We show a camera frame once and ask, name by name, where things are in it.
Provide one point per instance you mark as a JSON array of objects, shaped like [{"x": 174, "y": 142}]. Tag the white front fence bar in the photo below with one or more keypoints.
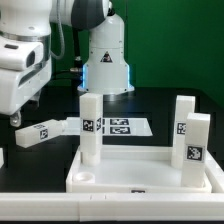
[{"x": 111, "y": 207}]

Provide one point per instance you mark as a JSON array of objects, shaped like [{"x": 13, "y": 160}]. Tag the black camera stand pole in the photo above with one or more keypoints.
[{"x": 77, "y": 53}]

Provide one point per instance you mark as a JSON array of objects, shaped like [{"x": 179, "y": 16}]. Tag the white desk top tray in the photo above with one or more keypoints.
[{"x": 129, "y": 169}]

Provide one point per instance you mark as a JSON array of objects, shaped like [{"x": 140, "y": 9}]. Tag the white marker sheet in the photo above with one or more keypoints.
[{"x": 113, "y": 127}]

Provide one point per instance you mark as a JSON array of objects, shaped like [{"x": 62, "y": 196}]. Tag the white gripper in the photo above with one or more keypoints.
[{"x": 25, "y": 67}]

